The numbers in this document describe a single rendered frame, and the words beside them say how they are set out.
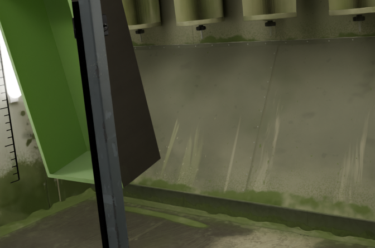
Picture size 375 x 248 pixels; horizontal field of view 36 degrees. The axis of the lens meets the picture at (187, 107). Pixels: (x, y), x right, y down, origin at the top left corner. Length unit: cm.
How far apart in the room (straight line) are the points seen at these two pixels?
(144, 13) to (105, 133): 246
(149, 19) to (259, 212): 160
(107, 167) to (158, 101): 247
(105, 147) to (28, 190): 233
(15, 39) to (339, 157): 196
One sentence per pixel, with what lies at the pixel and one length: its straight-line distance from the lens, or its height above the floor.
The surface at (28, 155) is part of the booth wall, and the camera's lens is 407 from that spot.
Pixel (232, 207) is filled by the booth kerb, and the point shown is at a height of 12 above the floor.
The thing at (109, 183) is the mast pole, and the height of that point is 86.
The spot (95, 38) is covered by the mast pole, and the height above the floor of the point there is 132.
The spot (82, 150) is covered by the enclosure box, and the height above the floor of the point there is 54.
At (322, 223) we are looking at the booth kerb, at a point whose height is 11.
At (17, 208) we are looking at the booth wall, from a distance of 408.
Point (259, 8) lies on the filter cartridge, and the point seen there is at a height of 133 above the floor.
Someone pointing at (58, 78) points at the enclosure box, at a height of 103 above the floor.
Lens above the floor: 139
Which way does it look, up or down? 10 degrees down
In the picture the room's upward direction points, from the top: 5 degrees counter-clockwise
